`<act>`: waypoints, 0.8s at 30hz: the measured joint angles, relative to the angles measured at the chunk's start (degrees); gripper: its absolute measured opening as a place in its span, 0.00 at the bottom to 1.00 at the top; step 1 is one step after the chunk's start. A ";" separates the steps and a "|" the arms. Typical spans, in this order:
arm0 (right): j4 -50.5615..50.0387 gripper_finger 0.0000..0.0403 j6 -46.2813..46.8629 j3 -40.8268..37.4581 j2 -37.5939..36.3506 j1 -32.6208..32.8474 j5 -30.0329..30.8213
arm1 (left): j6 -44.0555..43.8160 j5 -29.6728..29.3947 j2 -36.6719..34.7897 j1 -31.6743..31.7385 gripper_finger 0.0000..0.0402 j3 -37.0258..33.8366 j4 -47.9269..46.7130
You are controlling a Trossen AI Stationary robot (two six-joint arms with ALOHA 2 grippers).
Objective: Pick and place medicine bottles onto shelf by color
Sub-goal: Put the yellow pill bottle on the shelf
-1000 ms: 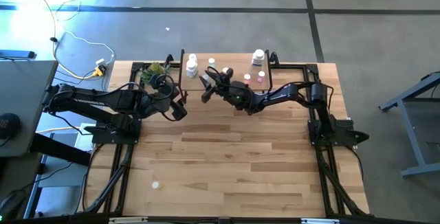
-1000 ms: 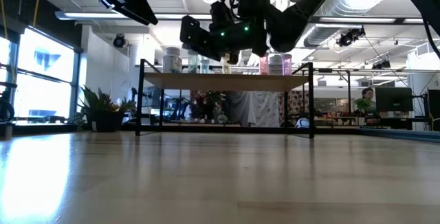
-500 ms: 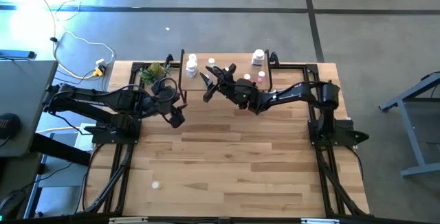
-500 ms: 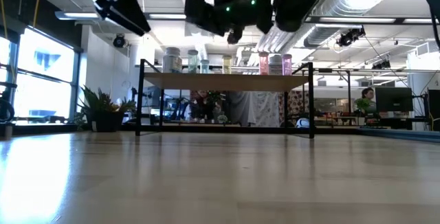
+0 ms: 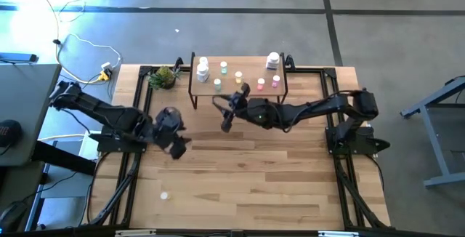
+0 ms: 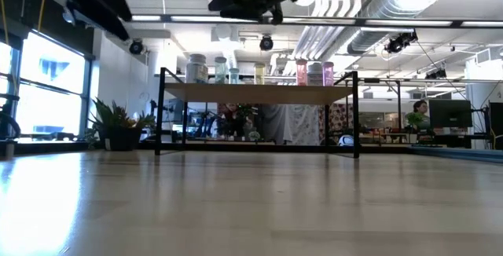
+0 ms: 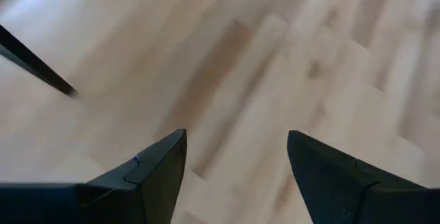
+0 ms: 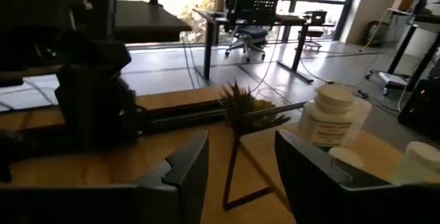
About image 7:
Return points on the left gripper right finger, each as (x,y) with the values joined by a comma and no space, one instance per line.
(343,193)

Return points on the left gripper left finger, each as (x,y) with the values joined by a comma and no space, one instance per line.
(137,193)

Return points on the wooden shelf black metal frame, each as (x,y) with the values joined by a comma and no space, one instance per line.
(31,62)

